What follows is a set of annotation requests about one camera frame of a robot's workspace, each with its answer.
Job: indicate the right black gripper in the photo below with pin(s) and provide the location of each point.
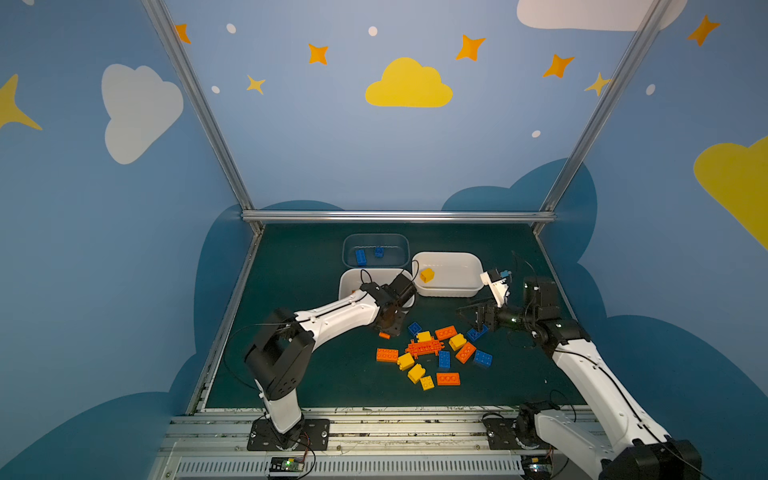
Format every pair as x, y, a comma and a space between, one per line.
491, 312

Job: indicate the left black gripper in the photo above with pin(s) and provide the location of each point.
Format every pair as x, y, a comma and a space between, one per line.
390, 321

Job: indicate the blue long brick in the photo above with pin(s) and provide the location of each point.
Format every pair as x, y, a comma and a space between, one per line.
360, 257

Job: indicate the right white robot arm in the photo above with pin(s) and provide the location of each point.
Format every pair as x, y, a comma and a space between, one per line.
634, 445

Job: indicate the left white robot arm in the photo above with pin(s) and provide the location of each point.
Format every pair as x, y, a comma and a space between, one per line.
279, 355

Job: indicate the white container left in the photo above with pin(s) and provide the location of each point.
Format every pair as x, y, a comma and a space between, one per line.
352, 280

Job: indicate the white container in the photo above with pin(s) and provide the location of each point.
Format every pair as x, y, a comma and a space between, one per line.
457, 274
352, 280

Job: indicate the white container right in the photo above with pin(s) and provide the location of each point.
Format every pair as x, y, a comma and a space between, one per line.
457, 274

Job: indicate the clear plastic container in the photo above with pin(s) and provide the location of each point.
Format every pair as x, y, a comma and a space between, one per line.
396, 250

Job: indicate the orange lego chassis piece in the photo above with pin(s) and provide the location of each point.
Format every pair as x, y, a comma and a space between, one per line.
418, 349

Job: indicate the blue brick upper right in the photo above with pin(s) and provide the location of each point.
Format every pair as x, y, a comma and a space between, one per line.
474, 334

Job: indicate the small yellow brick bottom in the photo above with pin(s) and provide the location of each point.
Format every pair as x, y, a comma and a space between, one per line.
426, 383

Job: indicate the right circuit board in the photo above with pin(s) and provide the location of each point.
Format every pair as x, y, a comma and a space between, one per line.
536, 468

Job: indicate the circuit board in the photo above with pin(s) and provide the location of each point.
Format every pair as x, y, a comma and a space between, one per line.
536, 468
285, 467

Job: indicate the left circuit board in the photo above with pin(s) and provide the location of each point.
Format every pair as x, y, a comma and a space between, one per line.
285, 467

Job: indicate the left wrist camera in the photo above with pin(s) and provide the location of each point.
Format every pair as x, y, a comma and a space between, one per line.
402, 288

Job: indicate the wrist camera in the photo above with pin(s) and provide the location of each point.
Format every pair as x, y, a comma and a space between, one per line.
402, 288
497, 281

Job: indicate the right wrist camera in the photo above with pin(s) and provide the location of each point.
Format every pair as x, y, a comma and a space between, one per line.
497, 281

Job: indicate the aluminium frame right post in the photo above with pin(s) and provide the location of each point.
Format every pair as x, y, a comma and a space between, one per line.
640, 44

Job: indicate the aluminium frame post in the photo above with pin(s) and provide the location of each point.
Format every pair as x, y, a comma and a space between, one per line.
161, 20
640, 44

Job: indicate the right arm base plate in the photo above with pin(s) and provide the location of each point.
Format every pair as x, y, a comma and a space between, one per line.
505, 433

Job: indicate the aluminium front rail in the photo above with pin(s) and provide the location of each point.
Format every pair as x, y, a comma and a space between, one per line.
364, 442

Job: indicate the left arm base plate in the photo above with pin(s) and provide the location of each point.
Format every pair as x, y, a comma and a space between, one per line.
314, 433

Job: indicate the aluminium frame back bar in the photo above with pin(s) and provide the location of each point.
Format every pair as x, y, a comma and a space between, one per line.
294, 216

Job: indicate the aluminium frame left post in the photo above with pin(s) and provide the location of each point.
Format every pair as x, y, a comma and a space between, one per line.
161, 20

